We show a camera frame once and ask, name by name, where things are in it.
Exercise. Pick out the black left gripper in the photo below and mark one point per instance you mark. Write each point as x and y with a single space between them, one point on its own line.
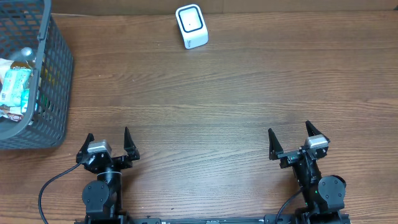
112 159

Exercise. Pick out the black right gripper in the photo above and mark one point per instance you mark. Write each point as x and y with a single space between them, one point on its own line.
289 157

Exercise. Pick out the clear bottle with silver cap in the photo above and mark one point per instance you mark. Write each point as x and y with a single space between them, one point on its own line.
25 55

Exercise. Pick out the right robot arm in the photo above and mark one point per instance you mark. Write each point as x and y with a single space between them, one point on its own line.
323 196

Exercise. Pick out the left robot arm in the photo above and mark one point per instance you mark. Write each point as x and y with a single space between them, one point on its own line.
103 196

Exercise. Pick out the light green snack packet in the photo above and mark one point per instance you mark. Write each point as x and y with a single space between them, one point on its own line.
15 82

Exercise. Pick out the brown white wrapper packet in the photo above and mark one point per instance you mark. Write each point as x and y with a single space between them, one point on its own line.
11 113

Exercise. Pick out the grey plastic mesh basket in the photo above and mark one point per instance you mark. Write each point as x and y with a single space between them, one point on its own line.
30 24

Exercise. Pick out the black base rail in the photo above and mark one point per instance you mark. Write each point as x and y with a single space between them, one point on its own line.
202 221

